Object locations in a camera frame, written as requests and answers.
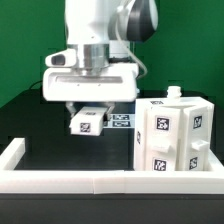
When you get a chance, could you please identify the black cable bundle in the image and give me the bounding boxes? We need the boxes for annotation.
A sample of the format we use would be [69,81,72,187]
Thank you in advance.
[29,81,44,91]

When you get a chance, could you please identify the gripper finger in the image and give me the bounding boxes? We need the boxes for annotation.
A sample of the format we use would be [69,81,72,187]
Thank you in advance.
[104,102,115,121]
[65,102,77,117]

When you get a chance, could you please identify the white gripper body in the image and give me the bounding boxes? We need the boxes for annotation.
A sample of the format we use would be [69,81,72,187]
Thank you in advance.
[43,63,139,102]

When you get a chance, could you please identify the white U-shaped fence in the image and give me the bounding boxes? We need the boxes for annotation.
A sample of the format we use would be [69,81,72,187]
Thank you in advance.
[0,138,224,194]

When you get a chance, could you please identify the white marker sheet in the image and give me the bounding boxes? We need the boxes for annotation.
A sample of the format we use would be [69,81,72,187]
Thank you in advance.
[104,114,135,129]

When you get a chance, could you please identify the white cabinet body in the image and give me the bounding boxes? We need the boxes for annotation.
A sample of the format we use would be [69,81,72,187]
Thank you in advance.
[133,86,210,171]

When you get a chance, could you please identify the white cabinet top block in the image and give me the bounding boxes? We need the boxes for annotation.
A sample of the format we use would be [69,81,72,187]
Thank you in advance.
[69,107,106,136]

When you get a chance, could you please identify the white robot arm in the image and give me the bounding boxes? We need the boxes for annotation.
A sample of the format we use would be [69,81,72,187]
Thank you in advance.
[43,0,158,117]

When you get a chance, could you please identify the white cabinet door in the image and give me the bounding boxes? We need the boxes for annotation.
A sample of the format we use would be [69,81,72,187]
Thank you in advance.
[178,103,214,171]
[145,107,181,172]

